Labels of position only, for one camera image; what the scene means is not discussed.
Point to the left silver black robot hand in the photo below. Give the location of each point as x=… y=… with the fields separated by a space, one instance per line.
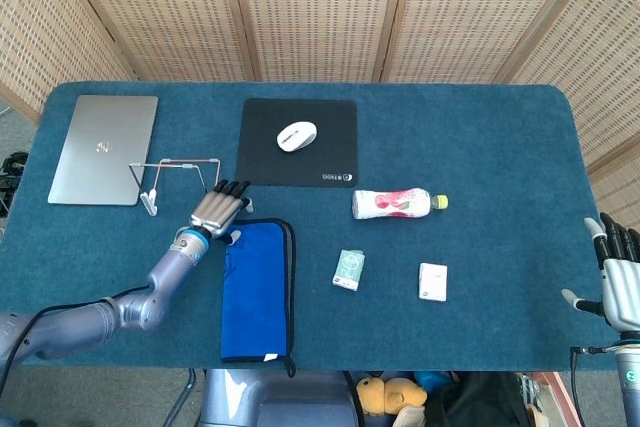
x=217 y=209

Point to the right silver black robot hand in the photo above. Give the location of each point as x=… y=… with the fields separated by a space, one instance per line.
x=625 y=297

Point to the grey and blue cloth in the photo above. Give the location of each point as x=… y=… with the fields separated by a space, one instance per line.
x=255 y=297

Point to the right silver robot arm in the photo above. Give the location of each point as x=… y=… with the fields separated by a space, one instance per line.
x=631 y=387

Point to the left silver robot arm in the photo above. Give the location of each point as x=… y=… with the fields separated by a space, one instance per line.
x=140 y=309

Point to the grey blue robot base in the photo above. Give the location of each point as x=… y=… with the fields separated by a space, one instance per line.
x=280 y=397

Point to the black mouse pad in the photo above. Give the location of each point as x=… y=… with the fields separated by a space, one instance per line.
x=260 y=162

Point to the white computer mouse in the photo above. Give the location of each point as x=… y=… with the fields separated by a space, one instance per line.
x=296 y=136

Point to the pink board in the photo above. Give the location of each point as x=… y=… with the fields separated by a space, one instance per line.
x=557 y=392

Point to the green tissue pack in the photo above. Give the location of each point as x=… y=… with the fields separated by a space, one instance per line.
x=348 y=269

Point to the silver laptop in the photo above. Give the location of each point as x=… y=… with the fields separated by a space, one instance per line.
x=95 y=122

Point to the pink label bottle green cap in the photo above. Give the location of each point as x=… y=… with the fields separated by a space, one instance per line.
x=390 y=204

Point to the black bag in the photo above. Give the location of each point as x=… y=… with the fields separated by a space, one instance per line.
x=475 y=402

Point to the pink white tissue pack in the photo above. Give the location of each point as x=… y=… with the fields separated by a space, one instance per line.
x=433 y=282

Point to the blue object under table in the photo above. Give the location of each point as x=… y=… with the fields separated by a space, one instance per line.
x=432 y=379

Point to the black equipment stand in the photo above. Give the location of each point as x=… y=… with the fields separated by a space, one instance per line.
x=11 y=167

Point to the woven wooden folding screen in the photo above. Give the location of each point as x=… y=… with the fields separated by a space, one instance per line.
x=320 y=12

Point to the teal table cloth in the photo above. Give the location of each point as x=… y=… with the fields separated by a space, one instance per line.
x=450 y=147

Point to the yellow plush toy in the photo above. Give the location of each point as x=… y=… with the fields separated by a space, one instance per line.
x=385 y=394

